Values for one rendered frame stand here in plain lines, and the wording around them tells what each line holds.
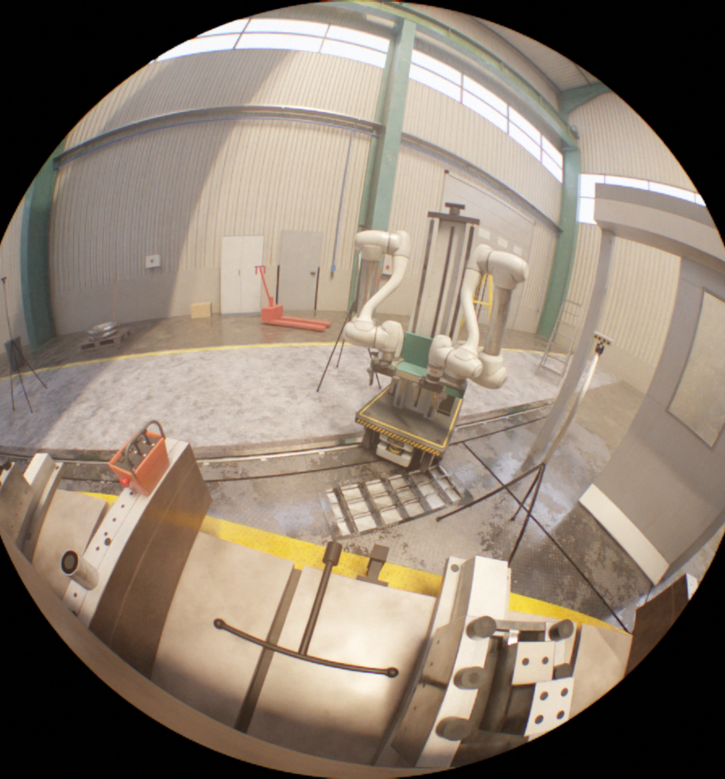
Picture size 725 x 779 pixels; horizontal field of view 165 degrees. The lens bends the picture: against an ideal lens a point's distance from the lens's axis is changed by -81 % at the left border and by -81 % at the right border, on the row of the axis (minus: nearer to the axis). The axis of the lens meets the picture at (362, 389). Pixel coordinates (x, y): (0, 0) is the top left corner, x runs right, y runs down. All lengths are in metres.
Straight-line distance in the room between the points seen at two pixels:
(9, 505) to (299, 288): 6.74
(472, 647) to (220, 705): 0.80
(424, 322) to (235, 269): 5.18
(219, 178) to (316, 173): 2.47
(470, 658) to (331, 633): 0.50
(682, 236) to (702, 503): 1.93
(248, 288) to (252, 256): 0.79
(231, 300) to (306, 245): 2.33
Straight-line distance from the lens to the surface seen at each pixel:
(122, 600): 0.94
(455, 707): 0.73
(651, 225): 2.52
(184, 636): 1.13
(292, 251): 6.80
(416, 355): 1.75
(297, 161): 7.38
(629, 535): 2.72
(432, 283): 1.75
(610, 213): 2.61
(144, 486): 0.90
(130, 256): 7.87
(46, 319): 9.99
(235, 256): 6.31
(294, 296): 6.87
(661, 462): 2.54
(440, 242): 1.76
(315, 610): 1.00
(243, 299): 6.35
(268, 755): 0.44
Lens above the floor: 1.33
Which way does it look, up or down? 28 degrees down
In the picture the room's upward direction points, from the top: 8 degrees clockwise
